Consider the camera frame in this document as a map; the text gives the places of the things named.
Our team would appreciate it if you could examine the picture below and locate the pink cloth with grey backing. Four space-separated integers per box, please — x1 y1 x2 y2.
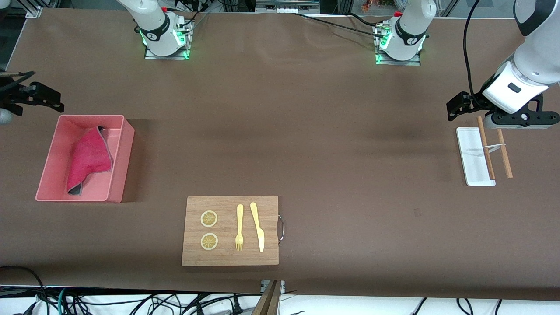
66 126 114 196

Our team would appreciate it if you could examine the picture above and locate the white rectangular tray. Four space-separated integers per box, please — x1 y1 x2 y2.
456 127 496 187

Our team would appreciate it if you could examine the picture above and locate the pink plastic bin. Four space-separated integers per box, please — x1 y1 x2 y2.
35 115 135 203

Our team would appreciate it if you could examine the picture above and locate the grey electronics box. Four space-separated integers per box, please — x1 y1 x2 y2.
256 0 320 14

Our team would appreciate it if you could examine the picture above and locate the yellow plastic fork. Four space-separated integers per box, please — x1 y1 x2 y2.
235 204 244 251

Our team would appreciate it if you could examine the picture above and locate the yellow plastic knife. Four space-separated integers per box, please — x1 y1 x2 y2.
250 202 265 253

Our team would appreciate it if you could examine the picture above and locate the wooden cutting board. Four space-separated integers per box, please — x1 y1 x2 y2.
182 196 279 266

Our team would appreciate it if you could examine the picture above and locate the wooden beam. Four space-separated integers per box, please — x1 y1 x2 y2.
252 280 281 315

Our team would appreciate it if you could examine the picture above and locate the aluminium frame profile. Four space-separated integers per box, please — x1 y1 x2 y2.
25 0 45 19

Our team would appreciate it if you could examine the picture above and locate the short black table cable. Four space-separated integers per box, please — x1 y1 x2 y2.
348 12 381 27

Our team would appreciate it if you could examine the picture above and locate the long black table cable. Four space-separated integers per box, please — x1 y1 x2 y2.
289 12 388 40

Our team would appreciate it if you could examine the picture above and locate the black floor cable loop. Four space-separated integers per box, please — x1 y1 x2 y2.
0 266 46 315

